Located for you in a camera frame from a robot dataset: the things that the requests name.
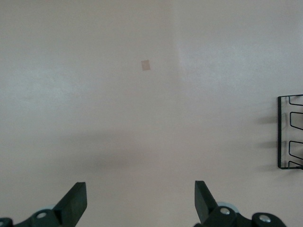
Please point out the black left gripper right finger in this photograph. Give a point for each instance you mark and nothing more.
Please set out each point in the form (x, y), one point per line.
(203, 201)

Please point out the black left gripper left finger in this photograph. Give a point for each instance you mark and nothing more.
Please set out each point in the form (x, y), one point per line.
(71, 203)

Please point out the small brown tape square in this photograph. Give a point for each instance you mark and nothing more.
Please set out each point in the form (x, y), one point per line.
(145, 65)

